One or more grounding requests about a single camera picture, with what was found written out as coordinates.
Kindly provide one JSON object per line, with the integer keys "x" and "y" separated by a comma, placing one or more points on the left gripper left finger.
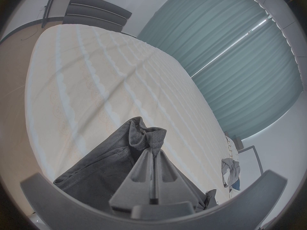
{"x": 134, "y": 188}

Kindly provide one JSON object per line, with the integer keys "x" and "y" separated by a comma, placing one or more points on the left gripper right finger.
{"x": 175, "y": 188}

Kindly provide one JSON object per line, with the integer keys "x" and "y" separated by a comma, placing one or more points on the dark grey garment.
{"x": 96, "y": 171}

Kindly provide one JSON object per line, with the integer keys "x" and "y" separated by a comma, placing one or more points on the pile of clothes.
{"x": 230, "y": 171}

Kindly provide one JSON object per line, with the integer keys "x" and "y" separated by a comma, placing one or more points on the bed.
{"x": 108, "y": 80}

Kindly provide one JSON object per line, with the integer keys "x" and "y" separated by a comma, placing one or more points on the blue-green curtain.
{"x": 199, "y": 25}
{"x": 251, "y": 85}

